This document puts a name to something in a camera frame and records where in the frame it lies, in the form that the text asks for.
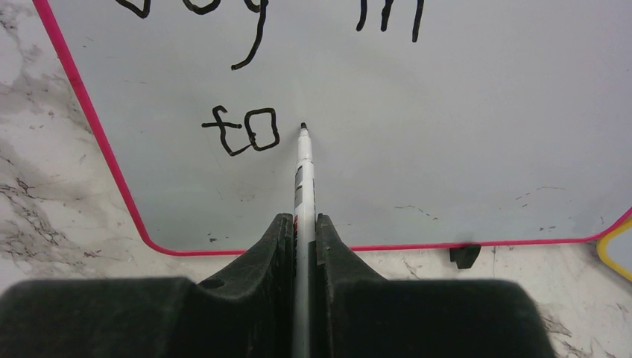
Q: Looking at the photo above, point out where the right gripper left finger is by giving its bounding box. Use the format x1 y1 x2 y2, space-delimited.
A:
1 214 293 357

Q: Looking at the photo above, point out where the red framed whiteboard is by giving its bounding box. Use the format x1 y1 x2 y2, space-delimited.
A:
34 1 631 256

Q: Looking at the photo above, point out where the yellow framed written whiteboard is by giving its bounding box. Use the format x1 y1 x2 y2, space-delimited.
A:
597 218 632 281

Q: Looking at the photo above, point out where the black whiteboard marker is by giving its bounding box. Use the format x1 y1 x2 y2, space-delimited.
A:
291 122 316 357

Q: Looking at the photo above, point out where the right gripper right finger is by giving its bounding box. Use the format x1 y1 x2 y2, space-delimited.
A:
315 214 555 357

